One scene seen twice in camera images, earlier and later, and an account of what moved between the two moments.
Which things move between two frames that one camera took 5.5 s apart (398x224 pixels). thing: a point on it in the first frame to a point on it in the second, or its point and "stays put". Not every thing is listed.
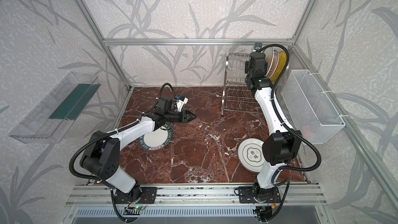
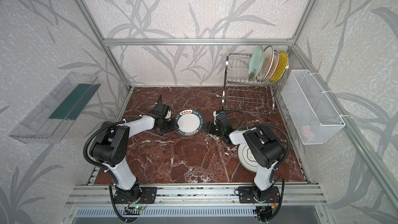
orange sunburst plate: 269,53 stays put
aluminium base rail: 104,195 stays put
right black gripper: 256,57 to 213,127
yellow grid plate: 281,67 stays put
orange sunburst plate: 275,64 stays put
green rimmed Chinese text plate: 157,139 to 190,122
